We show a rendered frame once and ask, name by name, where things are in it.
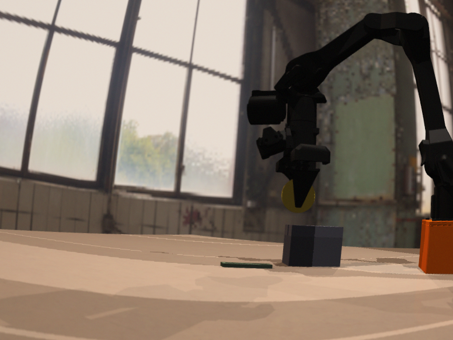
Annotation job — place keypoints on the gold coin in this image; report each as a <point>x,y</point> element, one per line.
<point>287,198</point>

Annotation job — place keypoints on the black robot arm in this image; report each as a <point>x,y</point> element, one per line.
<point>305,73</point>

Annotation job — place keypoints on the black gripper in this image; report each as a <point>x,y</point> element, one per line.
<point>299,163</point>

